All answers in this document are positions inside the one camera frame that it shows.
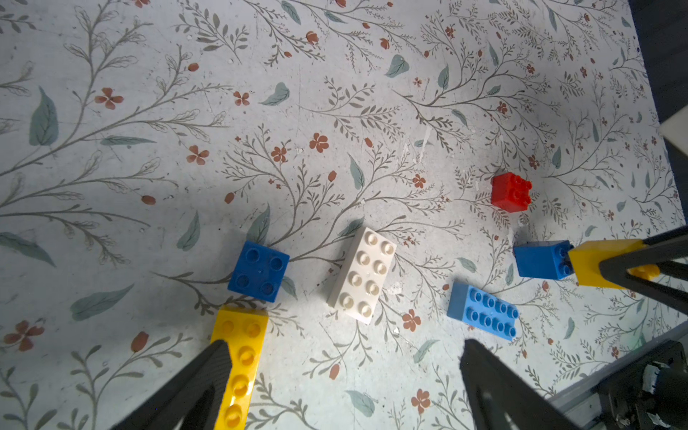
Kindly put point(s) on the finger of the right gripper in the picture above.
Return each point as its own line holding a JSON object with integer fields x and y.
{"x": 676, "y": 299}
{"x": 661, "y": 251}

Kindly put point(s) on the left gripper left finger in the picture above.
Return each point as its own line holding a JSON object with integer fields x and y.
{"x": 191, "y": 399}

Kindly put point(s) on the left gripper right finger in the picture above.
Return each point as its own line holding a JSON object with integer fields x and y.
{"x": 499, "y": 399}

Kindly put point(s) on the light blue long lego brick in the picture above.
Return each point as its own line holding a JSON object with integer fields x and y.
{"x": 483, "y": 311}

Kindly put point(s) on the long yellow lego brick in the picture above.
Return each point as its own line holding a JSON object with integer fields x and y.
{"x": 244, "y": 331}

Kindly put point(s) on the dark blue square lego brick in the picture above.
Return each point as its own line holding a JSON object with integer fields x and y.
{"x": 259, "y": 272}

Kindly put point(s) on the red lego brick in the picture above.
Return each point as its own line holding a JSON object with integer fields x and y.
{"x": 511, "y": 193}

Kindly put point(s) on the white lego brick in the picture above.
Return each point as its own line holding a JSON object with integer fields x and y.
{"x": 360, "y": 282}

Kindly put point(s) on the floral table mat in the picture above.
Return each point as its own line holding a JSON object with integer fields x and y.
{"x": 144, "y": 142}

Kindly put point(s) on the aluminium front rail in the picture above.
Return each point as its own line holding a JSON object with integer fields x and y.
{"x": 647, "y": 389}

